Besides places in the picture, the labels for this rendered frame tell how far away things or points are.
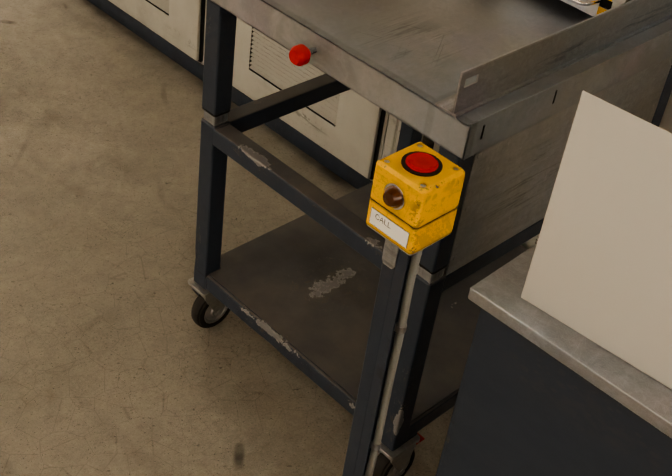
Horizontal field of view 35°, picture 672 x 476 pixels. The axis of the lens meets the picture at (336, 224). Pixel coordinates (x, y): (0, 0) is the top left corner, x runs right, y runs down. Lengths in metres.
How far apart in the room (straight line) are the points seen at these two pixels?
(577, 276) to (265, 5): 0.71
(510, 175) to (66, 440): 0.98
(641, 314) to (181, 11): 2.09
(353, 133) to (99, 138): 0.68
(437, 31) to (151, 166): 1.25
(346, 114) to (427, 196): 1.45
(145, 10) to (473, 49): 1.74
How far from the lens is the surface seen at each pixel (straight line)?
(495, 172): 1.65
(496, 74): 1.53
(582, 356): 1.30
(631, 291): 1.26
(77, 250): 2.52
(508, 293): 1.36
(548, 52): 1.62
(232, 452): 2.09
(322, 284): 2.19
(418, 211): 1.25
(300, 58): 1.62
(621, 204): 1.22
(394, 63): 1.59
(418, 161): 1.27
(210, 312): 2.29
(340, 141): 2.73
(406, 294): 1.40
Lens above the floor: 1.61
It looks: 38 degrees down
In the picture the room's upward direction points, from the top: 8 degrees clockwise
